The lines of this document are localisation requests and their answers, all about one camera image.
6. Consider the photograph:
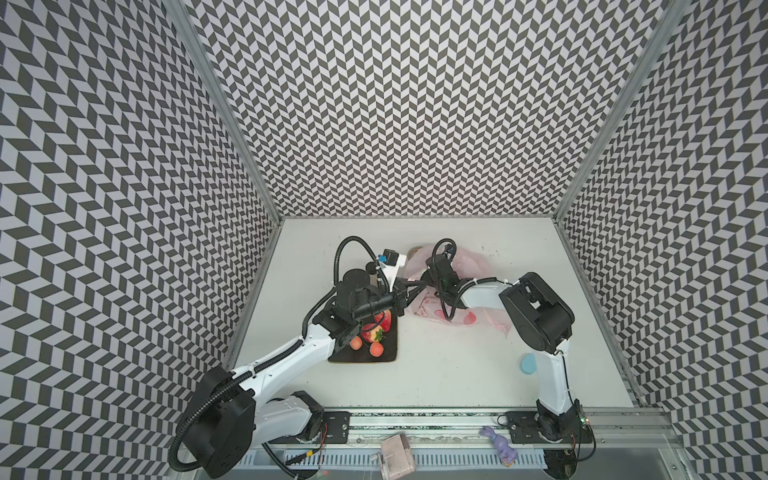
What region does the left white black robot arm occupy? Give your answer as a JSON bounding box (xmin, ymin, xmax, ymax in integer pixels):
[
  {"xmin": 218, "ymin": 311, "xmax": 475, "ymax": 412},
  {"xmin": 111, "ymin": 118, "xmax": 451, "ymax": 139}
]
[{"xmin": 167, "ymin": 236, "xmax": 436, "ymax": 479}]

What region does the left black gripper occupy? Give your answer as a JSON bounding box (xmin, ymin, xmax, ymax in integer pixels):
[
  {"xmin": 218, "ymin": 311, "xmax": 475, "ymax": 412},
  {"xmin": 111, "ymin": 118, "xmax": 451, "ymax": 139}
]
[{"xmin": 353, "ymin": 277, "xmax": 428, "ymax": 322}]

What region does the aluminium front rail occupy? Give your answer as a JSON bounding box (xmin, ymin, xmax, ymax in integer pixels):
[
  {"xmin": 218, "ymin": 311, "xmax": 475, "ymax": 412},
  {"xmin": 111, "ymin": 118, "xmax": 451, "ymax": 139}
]
[{"xmin": 197, "ymin": 407, "xmax": 679, "ymax": 451}]

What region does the red fake strawberry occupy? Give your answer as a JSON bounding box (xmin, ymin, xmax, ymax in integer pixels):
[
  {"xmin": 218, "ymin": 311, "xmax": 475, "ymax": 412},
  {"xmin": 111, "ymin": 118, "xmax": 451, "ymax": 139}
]
[
  {"xmin": 375, "ymin": 310, "xmax": 392, "ymax": 333},
  {"xmin": 360, "ymin": 324, "xmax": 385, "ymax": 343}
]

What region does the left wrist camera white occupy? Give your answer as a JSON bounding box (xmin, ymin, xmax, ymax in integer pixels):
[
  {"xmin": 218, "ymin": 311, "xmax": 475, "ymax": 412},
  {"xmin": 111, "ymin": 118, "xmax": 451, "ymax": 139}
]
[{"xmin": 377, "ymin": 249, "xmax": 407, "ymax": 292}]

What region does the orange fake peach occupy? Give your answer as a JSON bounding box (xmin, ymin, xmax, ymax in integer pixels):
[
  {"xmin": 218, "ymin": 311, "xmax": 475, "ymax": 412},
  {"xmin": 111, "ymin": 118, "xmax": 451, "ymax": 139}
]
[
  {"xmin": 369, "ymin": 342, "xmax": 384, "ymax": 358},
  {"xmin": 349, "ymin": 336, "xmax": 363, "ymax": 351}
]

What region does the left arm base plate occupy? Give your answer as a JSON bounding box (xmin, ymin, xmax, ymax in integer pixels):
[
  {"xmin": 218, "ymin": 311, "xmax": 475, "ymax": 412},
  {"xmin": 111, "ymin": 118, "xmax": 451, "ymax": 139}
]
[{"xmin": 272, "ymin": 410, "xmax": 352, "ymax": 445}]

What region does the pink plastic bag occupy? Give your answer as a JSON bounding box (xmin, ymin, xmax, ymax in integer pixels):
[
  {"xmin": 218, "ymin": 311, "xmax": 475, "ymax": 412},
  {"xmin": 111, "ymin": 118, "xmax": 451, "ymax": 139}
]
[{"xmin": 399, "ymin": 245, "xmax": 512, "ymax": 338}]

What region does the pink small box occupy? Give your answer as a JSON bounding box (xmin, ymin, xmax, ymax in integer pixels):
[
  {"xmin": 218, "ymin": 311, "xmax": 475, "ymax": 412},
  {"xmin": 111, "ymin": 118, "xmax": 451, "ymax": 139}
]
[{"xmin": 379, "ymin": 433, "xmax": 416, "ymax": 480}]

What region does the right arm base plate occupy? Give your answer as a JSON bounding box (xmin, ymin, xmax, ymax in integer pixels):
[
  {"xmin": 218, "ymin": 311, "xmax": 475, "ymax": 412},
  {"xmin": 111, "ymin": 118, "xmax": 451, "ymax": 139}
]
[{"xmin": 500, "ymin": 410, "xmax": 595, "ymax": 446}]

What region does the light blue oval object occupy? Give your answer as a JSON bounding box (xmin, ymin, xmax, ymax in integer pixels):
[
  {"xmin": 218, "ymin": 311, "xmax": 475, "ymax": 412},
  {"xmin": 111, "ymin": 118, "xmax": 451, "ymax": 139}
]
[{"xmin": 519, "ymin": 353, "xmax": 537, "ymax": 375}]

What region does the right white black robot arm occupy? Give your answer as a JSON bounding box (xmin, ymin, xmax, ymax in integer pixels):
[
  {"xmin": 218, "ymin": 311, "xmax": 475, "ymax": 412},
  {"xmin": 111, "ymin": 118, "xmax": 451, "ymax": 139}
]
[{"xmin": 422, "ymin": 238, "xmax": 585, "ymax": 443}]

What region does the black rectangular tray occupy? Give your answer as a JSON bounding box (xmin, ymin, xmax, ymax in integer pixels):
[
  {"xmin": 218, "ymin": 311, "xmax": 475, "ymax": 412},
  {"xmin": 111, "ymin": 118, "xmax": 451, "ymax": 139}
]
[{"xmin": 328, "ymin": 310, "xmax": 398, "ymax": 364}]

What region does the purple toy figure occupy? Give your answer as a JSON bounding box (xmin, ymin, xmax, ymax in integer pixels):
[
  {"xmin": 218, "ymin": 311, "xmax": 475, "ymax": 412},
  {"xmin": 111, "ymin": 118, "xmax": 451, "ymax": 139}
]
[{"xmin": 479, "ymin": 426, "xmax": 518, "ymax": 467}]

